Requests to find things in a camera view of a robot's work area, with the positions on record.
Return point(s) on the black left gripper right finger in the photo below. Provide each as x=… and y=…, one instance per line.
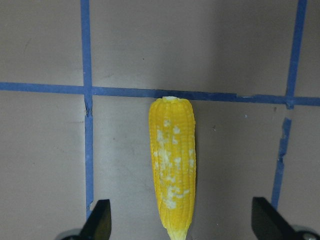
x=268, y=224

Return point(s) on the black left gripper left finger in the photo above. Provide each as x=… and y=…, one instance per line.
x=98, y=226

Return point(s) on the yellow corn cob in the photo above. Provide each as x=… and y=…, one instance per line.
x=173, y=156

